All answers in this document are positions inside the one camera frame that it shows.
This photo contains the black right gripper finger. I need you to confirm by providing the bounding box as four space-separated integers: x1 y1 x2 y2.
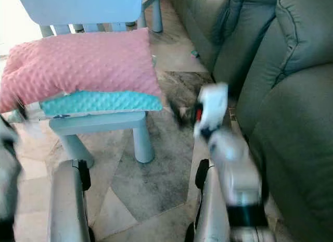
169 99 188 129

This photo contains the pink dotted pillow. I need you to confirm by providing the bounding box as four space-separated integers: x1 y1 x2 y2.
0 28 164 113

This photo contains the grey-green leather sofa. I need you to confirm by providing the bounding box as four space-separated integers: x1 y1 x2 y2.
169 0 333 242

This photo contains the light blue kids table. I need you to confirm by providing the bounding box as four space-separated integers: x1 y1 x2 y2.
142 0 163 33

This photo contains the silver robot left leg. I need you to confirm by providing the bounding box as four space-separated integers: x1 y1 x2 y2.
47 159 95 242

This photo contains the light blue kids chair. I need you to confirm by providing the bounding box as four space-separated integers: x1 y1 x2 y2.
15 0 155 170

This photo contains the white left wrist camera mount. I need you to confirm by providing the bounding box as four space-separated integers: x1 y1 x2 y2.
0 114 17 144

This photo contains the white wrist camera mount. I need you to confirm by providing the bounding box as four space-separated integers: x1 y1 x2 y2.
0 114 17 144
193 82 230 141

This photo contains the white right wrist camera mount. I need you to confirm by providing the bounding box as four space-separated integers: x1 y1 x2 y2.
193 82 230 141

